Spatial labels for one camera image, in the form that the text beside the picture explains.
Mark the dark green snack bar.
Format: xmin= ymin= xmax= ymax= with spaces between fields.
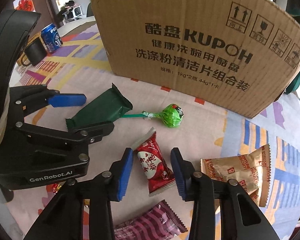
xmin=65 ymin=84 xmax=133 ymax=131

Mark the red white candy packet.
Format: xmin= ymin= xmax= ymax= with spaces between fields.
xmin=131 ymin=127 xmax=175 ymax=197

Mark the shiny foil wrapped candy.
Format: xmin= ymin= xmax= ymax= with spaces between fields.
xmin=52 ymin=183 xmax=62 ymax=194

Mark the yellow woven coaster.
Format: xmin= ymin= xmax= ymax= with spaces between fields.
xmin=16 ymin=32 xmax=44 ymax=67

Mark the maroon striped snack packet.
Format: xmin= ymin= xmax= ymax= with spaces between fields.
xmin=114 ymin=200 xmax=187 ymax=239

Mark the black mug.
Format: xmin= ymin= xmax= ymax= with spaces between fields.
xmin=20 ymin=37 xmax=47 ymax=67

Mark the colourful patterned tablecloth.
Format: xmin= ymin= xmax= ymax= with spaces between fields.
xmin=10 ymin=22 xmax=300 ymax=239

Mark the gold biscuit packet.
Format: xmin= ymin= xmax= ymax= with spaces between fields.
xmin=200 ymin=144 xmax=271 ymax=207

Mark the blue pepsi can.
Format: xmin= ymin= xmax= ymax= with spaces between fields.
xmin=40 ymin=23 xmax=63 ymax=53

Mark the green wrapped lollipop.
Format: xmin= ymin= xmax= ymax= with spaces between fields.
xmin=122 ymin=103 xmax=184 ymax=128

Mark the brown door with poster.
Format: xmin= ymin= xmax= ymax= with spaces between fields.
xmin=4 ymin=0 xmax=58 ymax=30

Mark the dark grey chair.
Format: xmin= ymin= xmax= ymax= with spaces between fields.
xmin=86 ymin=3 xmax=94 ymax=17

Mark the brown cardboard box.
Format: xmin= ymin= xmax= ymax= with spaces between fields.
xmin=91 ymin=0 xmax=300 ymax=118

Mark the green knitted christmas bag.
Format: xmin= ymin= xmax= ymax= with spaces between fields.
xmin=284 ymin=2 xmax=300 ymax=95

